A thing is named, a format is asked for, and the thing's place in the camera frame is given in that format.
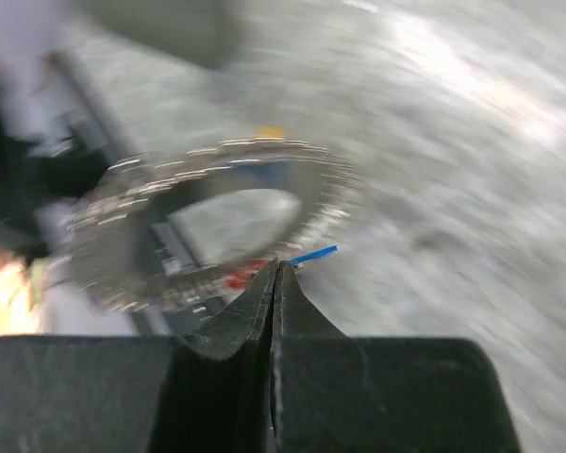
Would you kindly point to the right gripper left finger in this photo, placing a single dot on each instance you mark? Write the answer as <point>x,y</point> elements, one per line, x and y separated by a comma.
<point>215,396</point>

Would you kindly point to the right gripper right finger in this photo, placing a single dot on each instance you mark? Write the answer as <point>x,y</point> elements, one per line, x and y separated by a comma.
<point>299,388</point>

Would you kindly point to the blue tag key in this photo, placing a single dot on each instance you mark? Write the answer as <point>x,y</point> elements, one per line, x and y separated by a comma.
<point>315,255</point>

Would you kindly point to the large keyring with small rings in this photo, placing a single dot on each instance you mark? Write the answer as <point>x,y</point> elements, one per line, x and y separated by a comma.
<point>170,232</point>

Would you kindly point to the yellow tag key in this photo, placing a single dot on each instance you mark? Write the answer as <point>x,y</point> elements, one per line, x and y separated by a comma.
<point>271,133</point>

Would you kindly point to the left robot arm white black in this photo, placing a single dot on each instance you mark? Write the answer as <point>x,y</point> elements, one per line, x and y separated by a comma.
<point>46,175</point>

